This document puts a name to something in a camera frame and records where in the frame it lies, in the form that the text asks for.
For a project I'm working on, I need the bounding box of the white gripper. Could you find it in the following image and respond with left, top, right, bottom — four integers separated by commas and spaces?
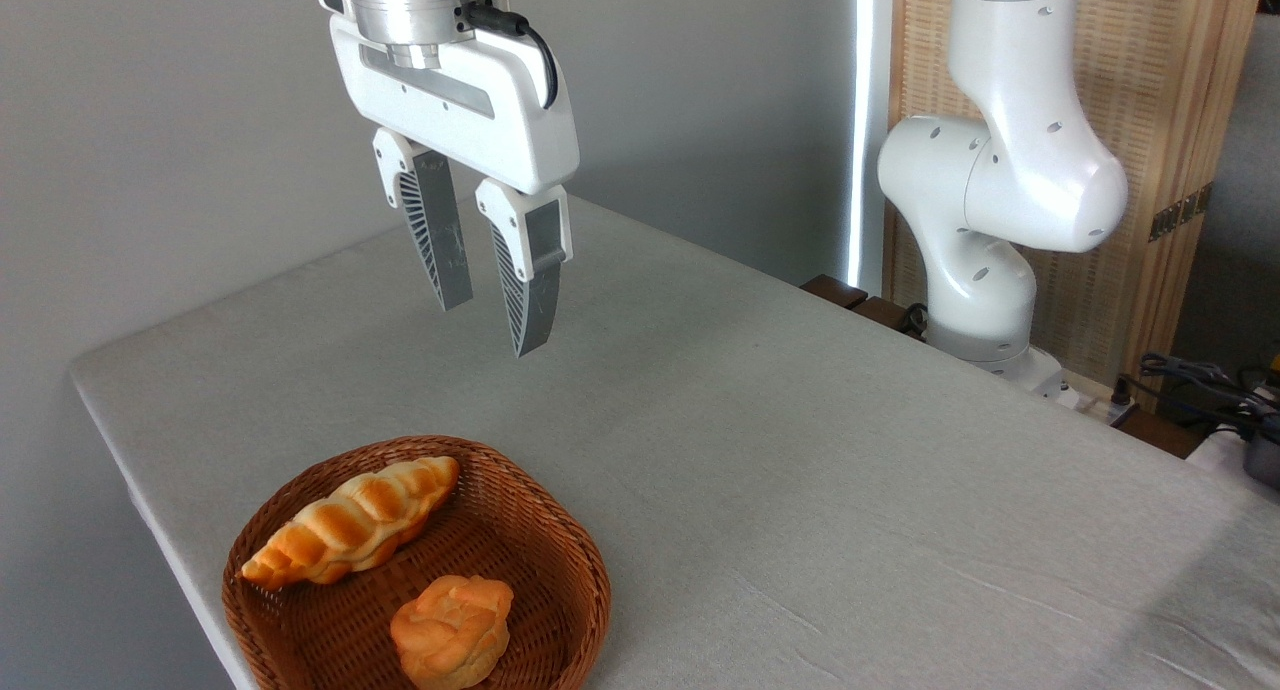
329, 15, 581, 360

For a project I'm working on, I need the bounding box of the long twisted bread loaf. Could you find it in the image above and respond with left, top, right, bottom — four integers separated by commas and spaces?
240, 455, 462, 593

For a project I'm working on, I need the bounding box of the round knotted bread roll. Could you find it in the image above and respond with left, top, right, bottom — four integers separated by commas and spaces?
389, 574, 516, 690

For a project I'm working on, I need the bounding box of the brown wicker basket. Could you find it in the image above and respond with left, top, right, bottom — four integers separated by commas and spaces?
221, 434, 613, 690

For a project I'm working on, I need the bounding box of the dark brown wooden block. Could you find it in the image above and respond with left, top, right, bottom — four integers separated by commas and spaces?
799, 274, 870, 310
850, 295, 927, 338

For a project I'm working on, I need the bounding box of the grey tablecloth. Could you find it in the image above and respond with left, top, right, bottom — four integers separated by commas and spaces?
68, 192, 1280, 690

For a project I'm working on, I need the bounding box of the metal screen hinge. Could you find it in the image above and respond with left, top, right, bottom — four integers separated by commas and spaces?
1147, 181, 1215, 244

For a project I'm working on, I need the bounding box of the wooden folding screen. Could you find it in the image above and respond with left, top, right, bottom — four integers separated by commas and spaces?
884, 0, 1267, 413

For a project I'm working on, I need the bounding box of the dark grey device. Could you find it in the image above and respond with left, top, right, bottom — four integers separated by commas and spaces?
1243, 434, 1280, 491

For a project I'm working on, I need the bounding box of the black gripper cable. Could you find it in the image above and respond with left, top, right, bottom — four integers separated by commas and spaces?
461, 2, 560, 111

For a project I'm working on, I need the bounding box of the black cable bundle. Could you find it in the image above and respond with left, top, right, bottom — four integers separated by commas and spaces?
1112, 352, 1280, 443

